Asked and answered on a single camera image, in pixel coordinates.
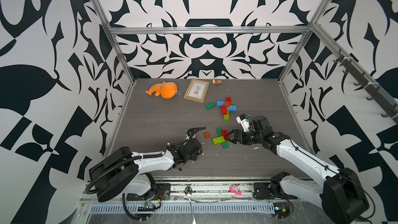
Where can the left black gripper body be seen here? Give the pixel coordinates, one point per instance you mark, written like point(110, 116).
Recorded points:
point(195, 157)

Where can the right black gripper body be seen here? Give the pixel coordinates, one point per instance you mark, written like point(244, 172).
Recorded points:
point(251, 138)

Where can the lime lego brick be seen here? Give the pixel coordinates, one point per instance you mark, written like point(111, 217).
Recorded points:
point(218, 140)
point(227, 116)

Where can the blue lego brick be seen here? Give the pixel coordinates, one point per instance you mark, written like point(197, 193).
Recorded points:
point(232, 108)
point(220, 103)

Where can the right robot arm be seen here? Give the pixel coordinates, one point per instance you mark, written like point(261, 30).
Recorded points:
point(337, 191)

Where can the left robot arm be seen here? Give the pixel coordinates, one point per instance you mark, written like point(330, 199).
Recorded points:
point(127, 172)

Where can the dark green lego brick centre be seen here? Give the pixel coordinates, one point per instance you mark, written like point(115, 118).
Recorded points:
point(210, 105)

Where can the metal spoon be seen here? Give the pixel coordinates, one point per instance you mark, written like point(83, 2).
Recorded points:
point(188, 193)

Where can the small toy figure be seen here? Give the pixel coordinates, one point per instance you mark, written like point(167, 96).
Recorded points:
point(216, 81)

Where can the orange plush toy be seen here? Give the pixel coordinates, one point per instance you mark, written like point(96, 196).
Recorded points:
point(166, 90)

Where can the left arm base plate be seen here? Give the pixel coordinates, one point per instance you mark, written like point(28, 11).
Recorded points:
point(160, 191)

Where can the pink toy on rail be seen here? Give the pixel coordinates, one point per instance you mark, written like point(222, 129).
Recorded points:
point(235, 189)

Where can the wooden picture frame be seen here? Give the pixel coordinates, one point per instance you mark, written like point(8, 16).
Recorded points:
point(196, 90)

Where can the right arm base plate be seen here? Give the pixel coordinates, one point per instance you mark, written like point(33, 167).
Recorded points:
point(270, 191)

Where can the wall hook rack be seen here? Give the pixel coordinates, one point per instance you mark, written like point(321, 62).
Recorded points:
point(364, 81)

